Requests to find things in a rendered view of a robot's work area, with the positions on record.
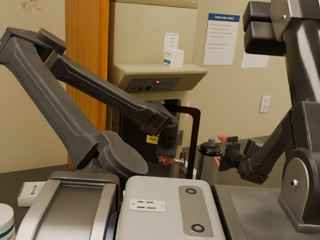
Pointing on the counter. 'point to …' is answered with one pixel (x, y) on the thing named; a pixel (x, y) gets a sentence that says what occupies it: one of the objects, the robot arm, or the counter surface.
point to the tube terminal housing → (147, 42)
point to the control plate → (136, 83)
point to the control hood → (193, 75)
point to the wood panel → (88, 52)
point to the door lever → (177, 160)
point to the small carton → (174, 58)
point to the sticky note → (152, 139)
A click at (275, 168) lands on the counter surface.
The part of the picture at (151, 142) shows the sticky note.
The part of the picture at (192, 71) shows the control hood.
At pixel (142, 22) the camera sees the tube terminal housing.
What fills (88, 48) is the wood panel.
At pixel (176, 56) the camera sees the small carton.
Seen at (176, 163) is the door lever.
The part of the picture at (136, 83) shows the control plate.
